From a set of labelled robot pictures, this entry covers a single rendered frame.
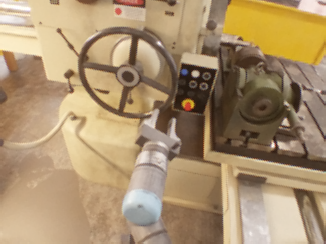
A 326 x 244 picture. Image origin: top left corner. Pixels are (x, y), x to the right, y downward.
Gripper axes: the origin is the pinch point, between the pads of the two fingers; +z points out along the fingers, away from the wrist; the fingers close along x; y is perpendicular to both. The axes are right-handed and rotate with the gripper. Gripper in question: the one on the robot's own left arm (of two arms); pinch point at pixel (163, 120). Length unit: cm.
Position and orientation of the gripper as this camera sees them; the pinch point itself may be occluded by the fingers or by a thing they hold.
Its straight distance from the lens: 73.0
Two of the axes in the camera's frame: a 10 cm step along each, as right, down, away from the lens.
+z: 1.6, -6.3, 7.6
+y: 5.0, -6.1, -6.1
